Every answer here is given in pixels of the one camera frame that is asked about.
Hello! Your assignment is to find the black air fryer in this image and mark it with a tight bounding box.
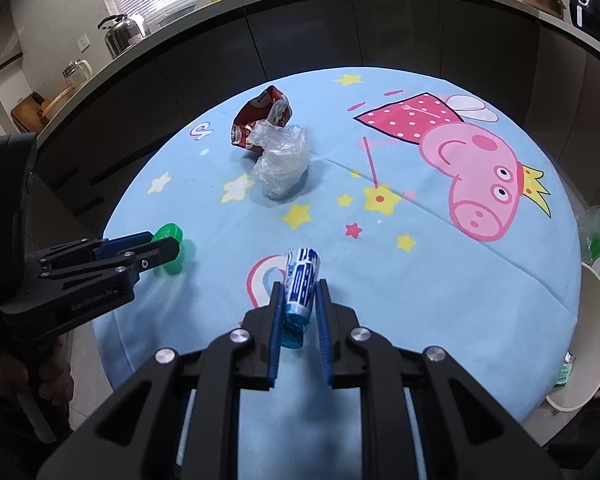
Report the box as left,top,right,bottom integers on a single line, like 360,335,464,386
569,0,600,42

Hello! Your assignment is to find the red snack bag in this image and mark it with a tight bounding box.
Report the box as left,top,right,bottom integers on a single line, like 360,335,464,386
230,86,292,155

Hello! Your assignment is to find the blue white wrapper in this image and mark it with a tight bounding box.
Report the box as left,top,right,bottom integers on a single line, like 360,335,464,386
282,248,320,349

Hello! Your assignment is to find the steel kettle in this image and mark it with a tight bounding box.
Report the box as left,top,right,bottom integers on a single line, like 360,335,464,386
97,14,145,58

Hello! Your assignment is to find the green plastic bottle cap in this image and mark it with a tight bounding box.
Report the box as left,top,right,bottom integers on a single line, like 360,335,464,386
151,222,184,276

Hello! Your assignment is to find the clear plastic bag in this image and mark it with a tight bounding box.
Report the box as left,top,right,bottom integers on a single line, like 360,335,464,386
250,124,310,200

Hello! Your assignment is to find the person's left hand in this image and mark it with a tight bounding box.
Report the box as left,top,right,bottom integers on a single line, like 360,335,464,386
0,334,74,406

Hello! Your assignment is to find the glass jug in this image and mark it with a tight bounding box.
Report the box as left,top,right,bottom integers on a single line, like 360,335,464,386
62,58,94,89

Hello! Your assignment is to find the white round trash bin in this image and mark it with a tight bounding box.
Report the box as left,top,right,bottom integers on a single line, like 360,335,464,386
545,263,600,413

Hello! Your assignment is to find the wooden cutting board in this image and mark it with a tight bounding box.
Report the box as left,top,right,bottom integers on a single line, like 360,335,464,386
10,92,50,134

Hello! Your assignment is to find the clear bag of green beans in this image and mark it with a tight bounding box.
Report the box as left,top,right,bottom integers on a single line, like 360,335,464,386
578,205,600,263

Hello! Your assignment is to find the light blue cartoon pig tablecloth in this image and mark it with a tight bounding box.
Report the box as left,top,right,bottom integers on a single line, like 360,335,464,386
92,66,583,480

